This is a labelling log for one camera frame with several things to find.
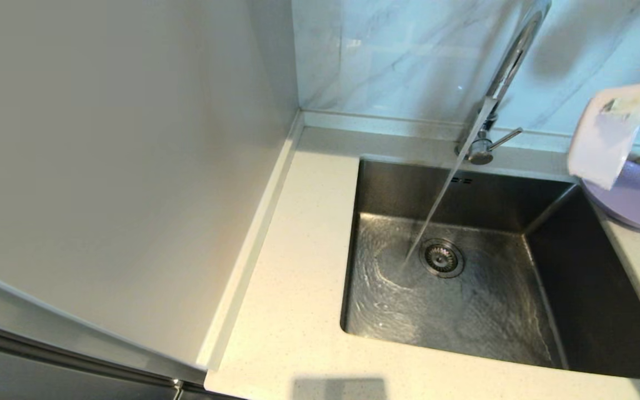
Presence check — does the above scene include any running tap water stream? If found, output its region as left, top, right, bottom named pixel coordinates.
left=402, top=97, right=496, bottom=267

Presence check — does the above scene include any white tall cabinet side panel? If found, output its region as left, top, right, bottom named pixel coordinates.
left=0, top=0, right=304, bottom=385

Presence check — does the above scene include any stainless steel sink basin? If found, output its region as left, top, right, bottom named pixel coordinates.
left=340, top=157, right=640, bottom=381

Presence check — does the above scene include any stainless steel appliance front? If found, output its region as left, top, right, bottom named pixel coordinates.
left=0, top=321, right=248, bottom=400

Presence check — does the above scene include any chrome gooseneck faucet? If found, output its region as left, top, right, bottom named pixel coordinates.
left=456, top=0, right=551, bottom=166

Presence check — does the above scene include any pale pink cup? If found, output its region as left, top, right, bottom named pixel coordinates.
left=567, top=82, right=640, bottom=191

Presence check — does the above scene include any round metal drain strainer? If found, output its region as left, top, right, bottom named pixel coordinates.
left=419, top=238, right=466, bottom=279

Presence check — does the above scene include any chrome faucet lever handle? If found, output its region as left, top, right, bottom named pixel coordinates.
left=489, top=127, right=523, bottom=152

